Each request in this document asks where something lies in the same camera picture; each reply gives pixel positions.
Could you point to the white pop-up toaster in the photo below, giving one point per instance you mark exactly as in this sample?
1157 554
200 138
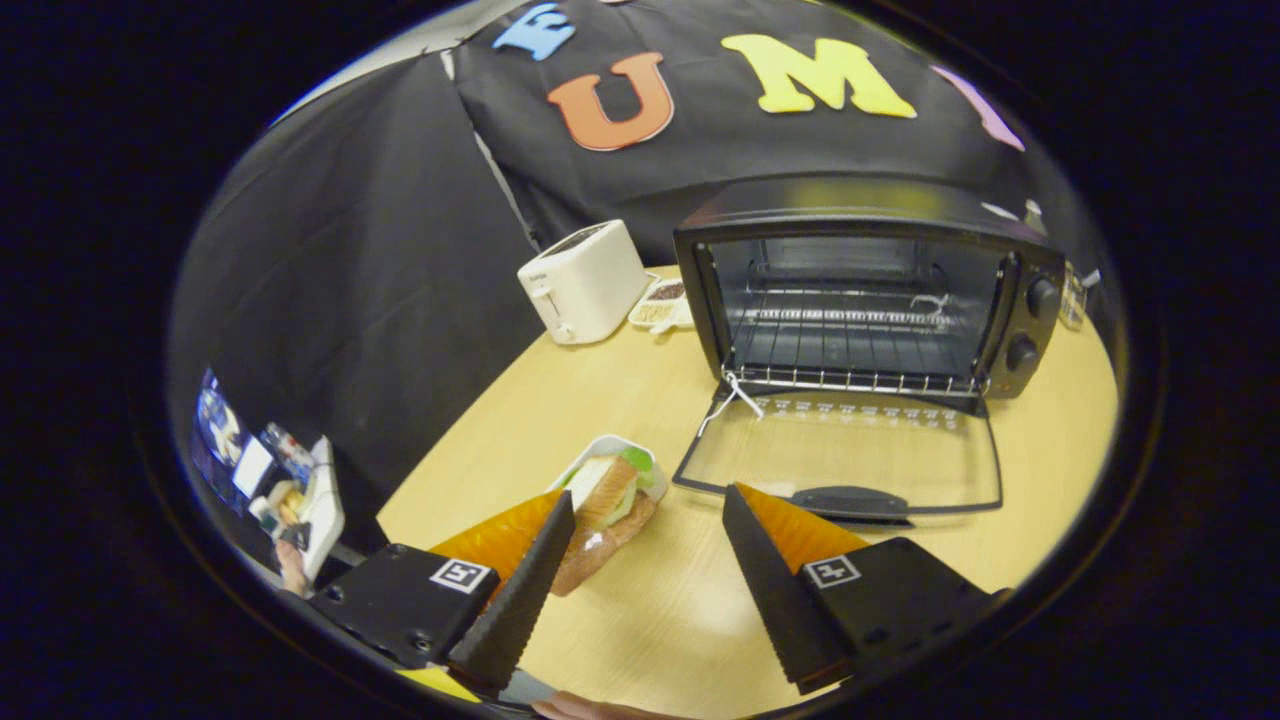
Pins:
585 280

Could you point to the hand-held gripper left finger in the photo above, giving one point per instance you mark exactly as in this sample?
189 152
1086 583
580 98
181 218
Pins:
515 610

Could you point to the small plate of snacks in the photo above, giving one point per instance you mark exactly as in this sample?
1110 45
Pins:
662 300

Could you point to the toasted sandwich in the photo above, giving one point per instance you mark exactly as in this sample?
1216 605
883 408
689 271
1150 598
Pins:
605 505

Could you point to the white rectangular tray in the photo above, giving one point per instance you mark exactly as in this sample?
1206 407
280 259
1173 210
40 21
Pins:
610 447

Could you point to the white tray of assorted items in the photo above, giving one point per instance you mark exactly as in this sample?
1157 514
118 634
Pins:
315 500

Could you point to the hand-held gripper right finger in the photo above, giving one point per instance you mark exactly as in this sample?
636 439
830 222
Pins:
775 600

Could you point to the black toaster oven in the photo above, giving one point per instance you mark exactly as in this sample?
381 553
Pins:
860 215

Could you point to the glass utensil holder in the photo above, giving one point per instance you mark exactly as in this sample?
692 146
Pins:
1075 295

